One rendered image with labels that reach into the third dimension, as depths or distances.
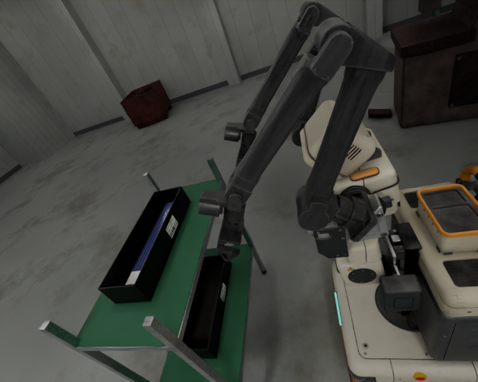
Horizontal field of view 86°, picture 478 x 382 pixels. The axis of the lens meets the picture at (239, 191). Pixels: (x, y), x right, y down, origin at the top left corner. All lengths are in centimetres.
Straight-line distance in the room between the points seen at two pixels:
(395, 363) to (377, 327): 16
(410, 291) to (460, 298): 14
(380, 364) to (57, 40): 892
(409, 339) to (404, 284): 47
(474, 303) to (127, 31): 779
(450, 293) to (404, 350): 54
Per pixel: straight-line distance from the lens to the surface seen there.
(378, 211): 71
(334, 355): 182
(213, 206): 70
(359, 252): 105
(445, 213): 115
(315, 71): 48
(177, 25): 741
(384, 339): 155
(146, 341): 104
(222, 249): 75
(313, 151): 74
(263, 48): 714
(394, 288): 112
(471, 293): 109
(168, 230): 123
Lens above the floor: 172
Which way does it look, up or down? 35 degrees down
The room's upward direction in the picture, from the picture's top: 24 degrees counter-clockwise
